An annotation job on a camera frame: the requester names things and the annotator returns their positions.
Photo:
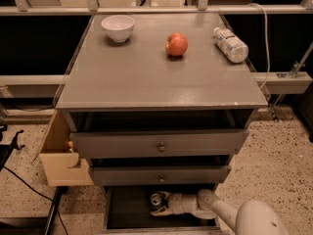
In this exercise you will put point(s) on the grey drawer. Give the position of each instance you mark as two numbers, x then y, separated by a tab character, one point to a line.
128	210
158	175
97	145

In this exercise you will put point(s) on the metal railing frame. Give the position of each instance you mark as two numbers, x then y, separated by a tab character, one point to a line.
146	4

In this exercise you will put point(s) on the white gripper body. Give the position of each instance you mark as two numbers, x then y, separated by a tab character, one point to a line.
176	204

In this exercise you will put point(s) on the red apple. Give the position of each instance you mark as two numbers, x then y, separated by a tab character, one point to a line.
176	44

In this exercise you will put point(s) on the light wooden side drawer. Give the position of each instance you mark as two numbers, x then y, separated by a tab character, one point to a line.
62	164

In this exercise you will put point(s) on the crushed green soda can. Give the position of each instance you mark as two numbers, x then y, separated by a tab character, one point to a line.
157	200

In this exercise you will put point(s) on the grey bottom drawer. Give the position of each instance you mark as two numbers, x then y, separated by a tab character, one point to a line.
128	210

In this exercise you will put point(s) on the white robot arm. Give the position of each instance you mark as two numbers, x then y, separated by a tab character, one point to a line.
251	218

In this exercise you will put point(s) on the black clamp device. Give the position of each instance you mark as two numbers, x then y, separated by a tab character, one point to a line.
6	150

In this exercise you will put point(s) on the grey drawer cabinet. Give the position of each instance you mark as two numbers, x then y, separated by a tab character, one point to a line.
135	86

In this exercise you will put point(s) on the white ceramic bowl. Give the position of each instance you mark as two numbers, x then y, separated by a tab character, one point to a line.
118	28

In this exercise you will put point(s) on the clear plastic water bottle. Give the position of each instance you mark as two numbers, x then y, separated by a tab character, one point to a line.
230	44

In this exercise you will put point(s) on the black stand base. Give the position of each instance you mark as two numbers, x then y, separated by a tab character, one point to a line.
41	224

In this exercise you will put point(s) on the grey middle drawer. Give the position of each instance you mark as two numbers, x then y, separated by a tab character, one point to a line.
158	175

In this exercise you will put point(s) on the grey top drawer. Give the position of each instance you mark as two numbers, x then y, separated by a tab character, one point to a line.
97	145

